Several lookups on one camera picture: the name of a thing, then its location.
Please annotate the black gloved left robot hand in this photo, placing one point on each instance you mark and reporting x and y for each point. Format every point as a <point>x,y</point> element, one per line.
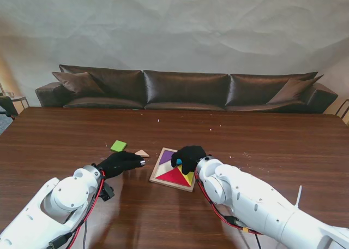
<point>120,163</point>

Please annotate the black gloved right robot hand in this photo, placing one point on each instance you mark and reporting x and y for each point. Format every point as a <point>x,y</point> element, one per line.
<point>189,156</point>

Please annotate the small blue triangle piece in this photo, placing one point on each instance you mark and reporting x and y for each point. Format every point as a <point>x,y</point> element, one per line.
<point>179,161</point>

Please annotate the green square piece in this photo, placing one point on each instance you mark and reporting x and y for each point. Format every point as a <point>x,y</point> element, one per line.
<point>119,145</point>

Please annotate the large yellow triangle piece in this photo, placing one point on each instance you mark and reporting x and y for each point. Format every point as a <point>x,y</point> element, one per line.
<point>189,176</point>

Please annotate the purple triangle piece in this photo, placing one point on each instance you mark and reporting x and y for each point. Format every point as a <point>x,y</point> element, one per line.
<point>165,156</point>

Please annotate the small beige triangle piece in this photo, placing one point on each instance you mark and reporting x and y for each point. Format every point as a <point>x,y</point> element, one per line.
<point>143,153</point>

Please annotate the large red triangle piece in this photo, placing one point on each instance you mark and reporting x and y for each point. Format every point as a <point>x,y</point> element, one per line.
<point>171,177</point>

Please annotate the square wooden tangram tray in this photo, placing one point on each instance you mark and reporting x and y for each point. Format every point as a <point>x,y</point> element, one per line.
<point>161,175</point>

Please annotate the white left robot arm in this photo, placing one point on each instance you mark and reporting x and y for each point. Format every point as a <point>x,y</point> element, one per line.
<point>49,210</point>

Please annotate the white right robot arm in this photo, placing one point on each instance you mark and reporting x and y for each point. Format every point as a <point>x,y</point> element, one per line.
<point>259,202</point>

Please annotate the brown leather sofa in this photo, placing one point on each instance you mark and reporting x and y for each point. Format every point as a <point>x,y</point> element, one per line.
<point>185,90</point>

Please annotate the brown sofa cushion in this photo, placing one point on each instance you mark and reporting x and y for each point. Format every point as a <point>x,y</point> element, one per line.
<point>79,83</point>
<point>293,92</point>

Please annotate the white zip tie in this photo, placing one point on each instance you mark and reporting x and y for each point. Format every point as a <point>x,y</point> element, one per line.
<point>298,195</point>

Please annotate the side table with metal legs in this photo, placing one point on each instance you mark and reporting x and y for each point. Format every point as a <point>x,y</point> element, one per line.
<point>16,101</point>

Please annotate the dark metal chair frame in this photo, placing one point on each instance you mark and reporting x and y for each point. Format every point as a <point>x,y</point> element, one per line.
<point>342,111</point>

